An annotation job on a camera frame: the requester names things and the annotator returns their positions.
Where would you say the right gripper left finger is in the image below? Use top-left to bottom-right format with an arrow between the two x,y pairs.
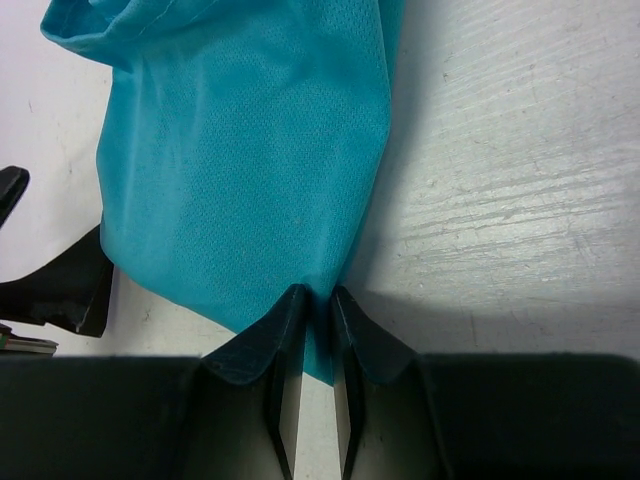
1,285 -> 307,479

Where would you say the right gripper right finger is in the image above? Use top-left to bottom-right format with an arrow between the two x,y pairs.
330,287 -> 639,479

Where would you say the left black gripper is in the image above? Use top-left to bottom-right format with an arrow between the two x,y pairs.
0,166 -> 114,356

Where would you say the teal t shirt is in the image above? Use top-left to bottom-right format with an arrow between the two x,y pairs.
40,1 -> 404,382

